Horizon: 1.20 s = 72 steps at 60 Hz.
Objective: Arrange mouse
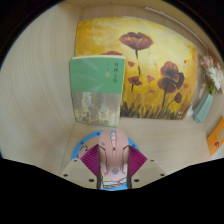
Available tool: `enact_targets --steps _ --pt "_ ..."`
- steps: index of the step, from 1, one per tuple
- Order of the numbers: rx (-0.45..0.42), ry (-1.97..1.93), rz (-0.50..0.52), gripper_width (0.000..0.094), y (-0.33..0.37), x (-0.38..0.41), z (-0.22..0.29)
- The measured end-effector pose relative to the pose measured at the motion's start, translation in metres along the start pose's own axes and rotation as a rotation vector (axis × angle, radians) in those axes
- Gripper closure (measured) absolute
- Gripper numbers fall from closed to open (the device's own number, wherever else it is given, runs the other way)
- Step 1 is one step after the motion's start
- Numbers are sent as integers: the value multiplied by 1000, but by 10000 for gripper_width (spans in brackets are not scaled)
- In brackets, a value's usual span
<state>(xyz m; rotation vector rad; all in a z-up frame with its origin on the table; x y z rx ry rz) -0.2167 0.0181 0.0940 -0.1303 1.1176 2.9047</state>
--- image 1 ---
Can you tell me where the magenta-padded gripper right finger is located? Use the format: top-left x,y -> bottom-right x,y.
128,144 -> 167,190

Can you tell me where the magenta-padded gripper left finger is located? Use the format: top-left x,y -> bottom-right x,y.
59,143 -> 101,190

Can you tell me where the pink computer mouse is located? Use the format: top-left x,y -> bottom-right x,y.
97,128 -> 130,186

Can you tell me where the green book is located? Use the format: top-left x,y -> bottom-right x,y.
69,54 -> 127,128

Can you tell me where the orange book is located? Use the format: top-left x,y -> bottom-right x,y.
206,116 -> 224,158

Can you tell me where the teal faceted vase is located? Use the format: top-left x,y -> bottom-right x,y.
192,91 -> 214,124

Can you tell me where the yellow poppy flower painting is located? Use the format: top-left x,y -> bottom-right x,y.
74,16 -> 198,121

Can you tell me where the pink and white flower bouquet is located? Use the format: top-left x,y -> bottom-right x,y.
199,54 -> 224,96

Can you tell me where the white light bar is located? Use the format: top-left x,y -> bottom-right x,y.
144,5 -> 210,51

